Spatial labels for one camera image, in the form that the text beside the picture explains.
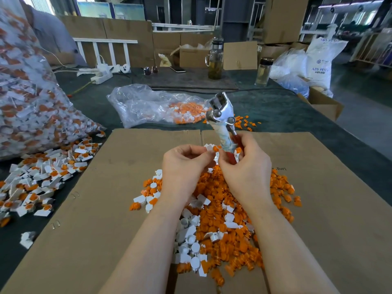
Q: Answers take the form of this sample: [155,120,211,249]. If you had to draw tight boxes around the white power strip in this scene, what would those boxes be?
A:
[76,63,131,85]

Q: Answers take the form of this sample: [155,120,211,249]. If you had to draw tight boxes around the person's left hand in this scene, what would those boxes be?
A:
[160,144,215,209]

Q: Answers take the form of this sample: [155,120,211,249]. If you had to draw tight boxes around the white metal rack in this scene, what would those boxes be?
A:
[350,30,392,68]

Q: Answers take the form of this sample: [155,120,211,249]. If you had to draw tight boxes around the white woven sack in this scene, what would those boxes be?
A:
[305,24,349,98]

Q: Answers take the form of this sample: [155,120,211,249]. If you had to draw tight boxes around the pile of assembled white-orange parts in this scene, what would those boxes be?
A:
[0,131,106,250]

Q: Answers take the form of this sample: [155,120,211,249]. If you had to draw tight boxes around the person's right hand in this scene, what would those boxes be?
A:
[218,131,273,209]

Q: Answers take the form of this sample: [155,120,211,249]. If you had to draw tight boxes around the silver red-handled pliers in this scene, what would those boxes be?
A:
[206,91,241,154]

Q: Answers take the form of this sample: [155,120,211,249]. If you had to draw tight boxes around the scatter of orange offcuts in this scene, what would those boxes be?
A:
[233,115,262,132]

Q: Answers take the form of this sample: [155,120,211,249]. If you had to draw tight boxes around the clear blue plastic bag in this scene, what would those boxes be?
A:
[269,47,310,98]

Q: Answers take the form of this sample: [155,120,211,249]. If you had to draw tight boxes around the white railing frame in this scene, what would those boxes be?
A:
[73,37,138,68]

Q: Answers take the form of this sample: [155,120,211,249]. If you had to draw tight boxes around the glass bottle with black lid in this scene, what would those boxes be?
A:
[255,57,274,86]

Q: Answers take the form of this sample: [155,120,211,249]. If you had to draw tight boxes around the tall brown cardboard box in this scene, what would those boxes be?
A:
[263,0,310,45]

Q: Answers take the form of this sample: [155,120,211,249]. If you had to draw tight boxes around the brown cardboard sheet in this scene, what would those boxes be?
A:
[201,130,392,294]
[0,128,206,294]

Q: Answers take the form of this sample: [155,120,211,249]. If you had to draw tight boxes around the pile of orange and white parts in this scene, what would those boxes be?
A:
[130,144,303,287]

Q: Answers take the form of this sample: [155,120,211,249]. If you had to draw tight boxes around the person's right forearm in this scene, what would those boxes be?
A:
[248,202,341,294]

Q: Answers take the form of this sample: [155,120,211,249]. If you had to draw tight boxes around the person's left forearm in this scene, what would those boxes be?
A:
[99,202,185,294]

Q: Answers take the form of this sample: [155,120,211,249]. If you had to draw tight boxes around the small clear plastic bag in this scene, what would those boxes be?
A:
[107,84,212,129]

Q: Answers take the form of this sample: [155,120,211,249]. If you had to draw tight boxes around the glass tea jar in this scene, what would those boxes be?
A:
[205,38,225,80]

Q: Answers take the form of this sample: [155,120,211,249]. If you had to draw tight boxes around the open cardboard box with paper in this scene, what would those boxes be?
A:
[170,41,215,70]

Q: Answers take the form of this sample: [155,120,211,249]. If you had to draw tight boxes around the row of upright cardboard sheets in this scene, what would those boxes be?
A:
[58,15,218,68]

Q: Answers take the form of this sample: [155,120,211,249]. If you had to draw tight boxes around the dark steel pillar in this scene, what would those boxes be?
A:
[220,0,256,42]

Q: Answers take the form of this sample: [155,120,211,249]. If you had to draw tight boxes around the flat brown cardboard panel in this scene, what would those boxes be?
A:
[223,41,258,71]

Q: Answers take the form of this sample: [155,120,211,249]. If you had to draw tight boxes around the open brown cardboard box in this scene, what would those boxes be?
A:
[298,87,344,122]

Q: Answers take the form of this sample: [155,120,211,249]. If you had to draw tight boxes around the large clear bag of seals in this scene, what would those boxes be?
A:
[0,0,105,162]

